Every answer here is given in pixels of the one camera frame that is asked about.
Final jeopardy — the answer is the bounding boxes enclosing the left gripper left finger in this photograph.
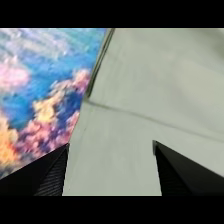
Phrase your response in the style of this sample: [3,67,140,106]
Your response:
[0,143,70,197]

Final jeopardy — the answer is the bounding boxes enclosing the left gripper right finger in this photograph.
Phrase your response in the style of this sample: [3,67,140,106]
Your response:
[152,140,224,197]

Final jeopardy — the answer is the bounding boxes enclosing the pale grey-green garment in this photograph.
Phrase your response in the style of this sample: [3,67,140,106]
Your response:
[62,27,224,197]

